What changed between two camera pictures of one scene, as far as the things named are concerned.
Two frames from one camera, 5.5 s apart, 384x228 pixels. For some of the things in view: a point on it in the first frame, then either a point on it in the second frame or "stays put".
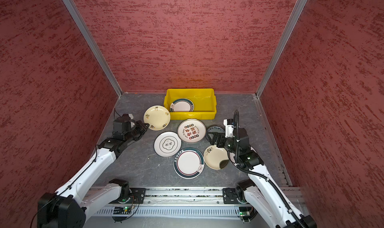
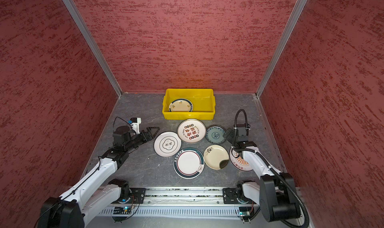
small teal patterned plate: x=214 y=128 stays put
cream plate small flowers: x=157 y=116 to x=181 y=105
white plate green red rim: x=182 y=105 stays put
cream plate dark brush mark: x=215 y=157 stays put
